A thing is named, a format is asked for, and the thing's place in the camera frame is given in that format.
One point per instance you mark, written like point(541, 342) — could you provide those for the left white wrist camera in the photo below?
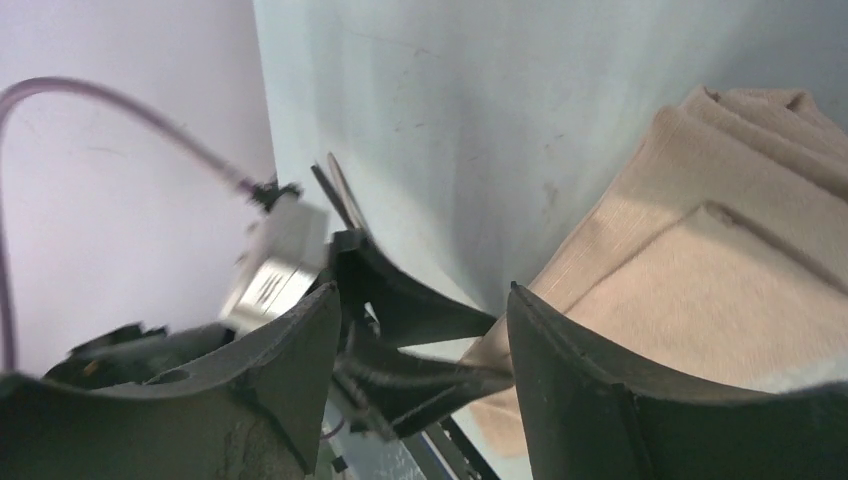
point(285, 256)

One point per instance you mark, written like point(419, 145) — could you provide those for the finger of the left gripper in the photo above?
point(407, 311)
point(396, 395)

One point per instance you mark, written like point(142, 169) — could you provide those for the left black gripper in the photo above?
point(132, 354)

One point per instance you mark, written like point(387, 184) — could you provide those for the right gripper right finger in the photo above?
point(592, 409)

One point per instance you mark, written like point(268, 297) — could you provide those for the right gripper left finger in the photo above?
point(252, 409)

